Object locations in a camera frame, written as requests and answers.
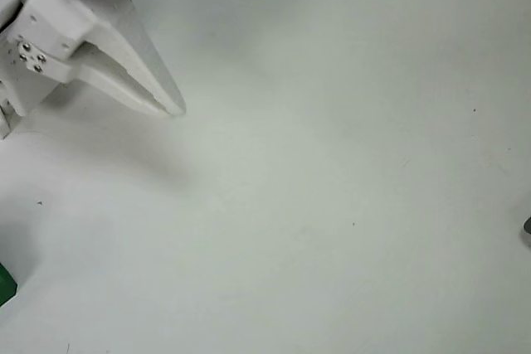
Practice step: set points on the grey object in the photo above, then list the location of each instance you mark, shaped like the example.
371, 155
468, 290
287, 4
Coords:
527, 225

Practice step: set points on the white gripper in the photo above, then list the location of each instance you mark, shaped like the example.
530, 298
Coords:
68, 24

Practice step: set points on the green stop push button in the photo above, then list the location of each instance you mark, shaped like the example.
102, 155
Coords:
6, 287

